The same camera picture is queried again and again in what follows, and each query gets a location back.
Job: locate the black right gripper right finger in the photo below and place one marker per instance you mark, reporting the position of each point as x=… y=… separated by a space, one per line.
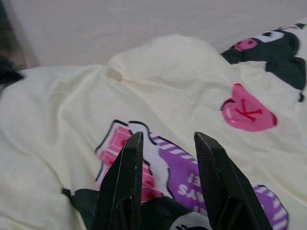
x=220 y=187

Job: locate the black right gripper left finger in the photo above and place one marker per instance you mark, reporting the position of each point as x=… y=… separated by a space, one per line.
x=120 y=191

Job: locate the cream cartoon print blanket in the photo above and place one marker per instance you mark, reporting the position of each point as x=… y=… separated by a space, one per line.
x=72 y=107

